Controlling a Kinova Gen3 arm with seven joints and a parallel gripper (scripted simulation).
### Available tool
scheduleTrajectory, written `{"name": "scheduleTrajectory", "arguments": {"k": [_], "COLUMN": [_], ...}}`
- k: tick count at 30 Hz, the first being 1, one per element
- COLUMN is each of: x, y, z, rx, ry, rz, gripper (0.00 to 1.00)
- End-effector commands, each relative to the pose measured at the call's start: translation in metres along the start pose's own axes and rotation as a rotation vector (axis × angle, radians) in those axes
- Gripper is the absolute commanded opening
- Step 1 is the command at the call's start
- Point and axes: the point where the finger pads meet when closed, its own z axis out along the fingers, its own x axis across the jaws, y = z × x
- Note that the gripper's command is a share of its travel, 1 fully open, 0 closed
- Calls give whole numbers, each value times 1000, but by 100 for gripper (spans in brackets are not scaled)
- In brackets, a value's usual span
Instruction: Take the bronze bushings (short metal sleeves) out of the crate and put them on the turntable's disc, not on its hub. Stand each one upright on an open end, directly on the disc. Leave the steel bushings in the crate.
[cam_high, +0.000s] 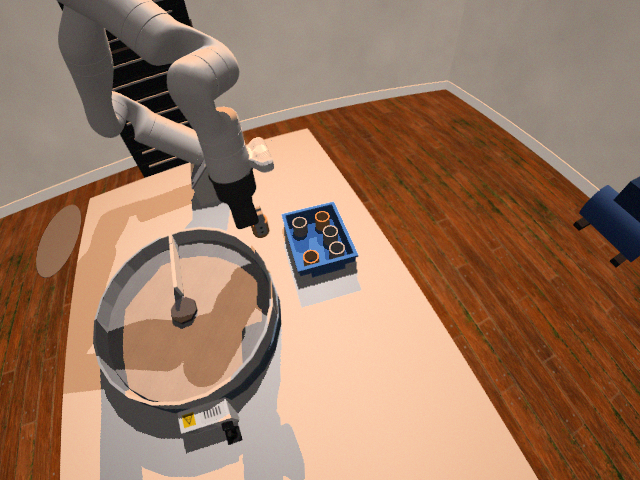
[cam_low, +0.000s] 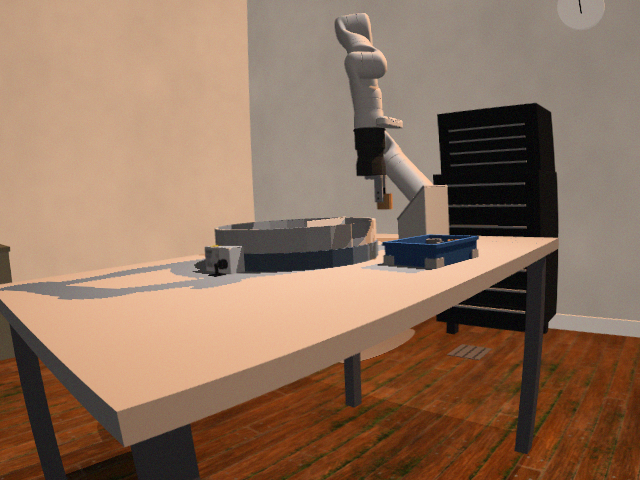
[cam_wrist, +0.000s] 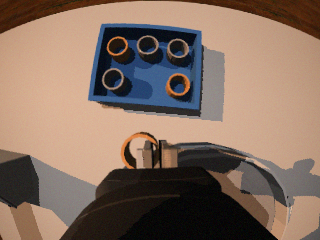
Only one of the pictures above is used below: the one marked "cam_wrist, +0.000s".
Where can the blue crate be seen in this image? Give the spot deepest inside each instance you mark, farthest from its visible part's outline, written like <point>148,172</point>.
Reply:
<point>147,80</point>

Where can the bronze metal sleeve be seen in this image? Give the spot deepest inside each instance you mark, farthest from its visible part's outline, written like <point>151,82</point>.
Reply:
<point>183,79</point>
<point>127,157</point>
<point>115,43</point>

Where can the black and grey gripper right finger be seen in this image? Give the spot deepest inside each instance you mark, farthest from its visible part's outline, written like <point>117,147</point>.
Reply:
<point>168,157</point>

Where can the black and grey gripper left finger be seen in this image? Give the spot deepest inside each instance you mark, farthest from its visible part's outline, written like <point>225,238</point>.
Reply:
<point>144,156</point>

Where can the grey metal sleeve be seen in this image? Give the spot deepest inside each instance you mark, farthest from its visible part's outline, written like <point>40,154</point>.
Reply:
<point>110,73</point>
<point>177,44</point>
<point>147,41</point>

